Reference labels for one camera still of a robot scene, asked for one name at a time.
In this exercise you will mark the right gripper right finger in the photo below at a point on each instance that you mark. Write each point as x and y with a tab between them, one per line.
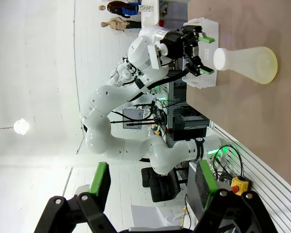
207	179

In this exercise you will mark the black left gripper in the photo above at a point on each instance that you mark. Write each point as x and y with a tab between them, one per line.
174	44

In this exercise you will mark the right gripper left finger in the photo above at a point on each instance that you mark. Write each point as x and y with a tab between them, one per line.
100	179

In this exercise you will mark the white flask stopper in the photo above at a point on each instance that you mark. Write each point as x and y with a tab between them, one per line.
220	59

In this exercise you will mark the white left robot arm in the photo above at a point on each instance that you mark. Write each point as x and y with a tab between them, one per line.
99	104

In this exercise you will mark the white perforated plastic basket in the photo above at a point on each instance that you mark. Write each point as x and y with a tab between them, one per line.
209	28

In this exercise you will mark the yellow emergency stop button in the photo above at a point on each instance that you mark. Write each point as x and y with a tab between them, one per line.
241	183

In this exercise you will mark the translucent plastic conical flask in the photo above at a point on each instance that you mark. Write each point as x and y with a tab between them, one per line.
252	64

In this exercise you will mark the grey metal rack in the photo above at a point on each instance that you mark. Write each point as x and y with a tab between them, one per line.
178	97

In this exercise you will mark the black control box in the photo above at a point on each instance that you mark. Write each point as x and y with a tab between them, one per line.
189	126

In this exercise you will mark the white panel with marker print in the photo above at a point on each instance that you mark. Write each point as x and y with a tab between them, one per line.
149	14

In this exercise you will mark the grey computer monitor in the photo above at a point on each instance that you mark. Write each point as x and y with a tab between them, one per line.
132	116

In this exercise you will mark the person in blue top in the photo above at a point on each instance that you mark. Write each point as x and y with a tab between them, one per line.
126	9

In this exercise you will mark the person in tan top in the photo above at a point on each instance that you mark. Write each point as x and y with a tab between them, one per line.
116	24

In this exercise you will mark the round ceiling lamp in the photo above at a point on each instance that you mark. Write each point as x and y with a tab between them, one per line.
21	126

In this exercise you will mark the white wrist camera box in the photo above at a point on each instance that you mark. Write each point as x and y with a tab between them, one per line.
154	57

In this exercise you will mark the ribbed aluminium table frame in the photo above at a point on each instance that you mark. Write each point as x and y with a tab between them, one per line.
269	174

